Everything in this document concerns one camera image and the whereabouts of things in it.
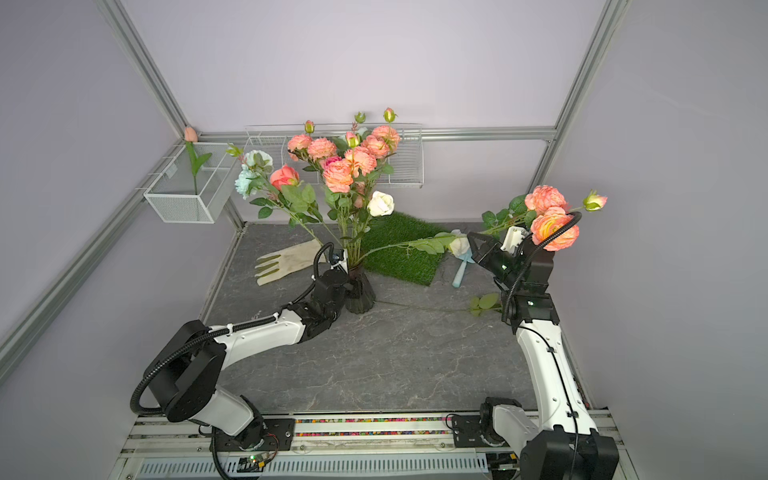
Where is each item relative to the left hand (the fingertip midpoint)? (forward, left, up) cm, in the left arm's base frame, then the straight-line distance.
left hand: (356, 271), depth 87 cm
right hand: (-3, -29, +18) cm, 35 cm away
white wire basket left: (+18, +50, +18) cm, 56 cm away
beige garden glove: (+15, +32, -16) cm, 39 cm away
